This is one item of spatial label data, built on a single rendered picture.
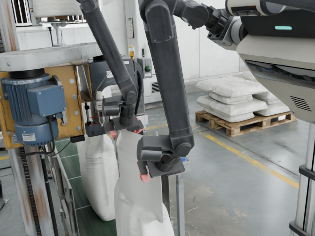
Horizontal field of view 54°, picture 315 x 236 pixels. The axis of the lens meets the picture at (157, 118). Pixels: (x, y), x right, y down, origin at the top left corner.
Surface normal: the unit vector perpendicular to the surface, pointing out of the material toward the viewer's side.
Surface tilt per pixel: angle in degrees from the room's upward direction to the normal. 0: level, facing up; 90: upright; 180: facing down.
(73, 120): 90
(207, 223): 0
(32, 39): 90
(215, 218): 0
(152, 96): 90
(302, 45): 40
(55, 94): 90
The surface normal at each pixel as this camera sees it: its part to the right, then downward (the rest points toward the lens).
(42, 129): 0.61, 0.24
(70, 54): 0.89, 0.10
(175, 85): 0.17, 0.72
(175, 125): 0.03, 0.58
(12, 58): 0.00, 0.33
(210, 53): 0.42, 0.26
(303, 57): -0.62, -0.61
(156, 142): 0.20, -0.68
